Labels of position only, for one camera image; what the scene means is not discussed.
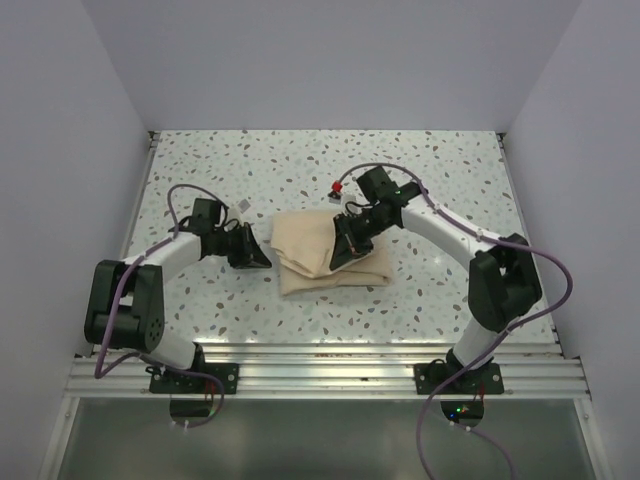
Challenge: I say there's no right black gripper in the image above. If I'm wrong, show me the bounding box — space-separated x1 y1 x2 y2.
331 208 394 272

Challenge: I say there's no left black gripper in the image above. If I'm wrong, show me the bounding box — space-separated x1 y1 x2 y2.
211 221 271 269

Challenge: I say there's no beige cloth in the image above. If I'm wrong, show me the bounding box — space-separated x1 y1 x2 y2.
270 210 393 296

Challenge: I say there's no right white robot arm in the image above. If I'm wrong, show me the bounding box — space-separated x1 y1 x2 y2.
329 163 542 393

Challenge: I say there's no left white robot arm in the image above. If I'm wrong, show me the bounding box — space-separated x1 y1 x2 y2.
84 198 272 393

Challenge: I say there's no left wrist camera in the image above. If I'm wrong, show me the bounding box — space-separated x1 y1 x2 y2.
228 199 250 224

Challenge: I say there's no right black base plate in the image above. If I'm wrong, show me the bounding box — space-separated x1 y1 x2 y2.
413 359 505 395

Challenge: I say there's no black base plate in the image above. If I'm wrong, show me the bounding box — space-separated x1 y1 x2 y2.
413 359 505 395
145 363 240 395

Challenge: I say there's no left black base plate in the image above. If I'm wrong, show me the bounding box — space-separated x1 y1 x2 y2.
145 363 240 395

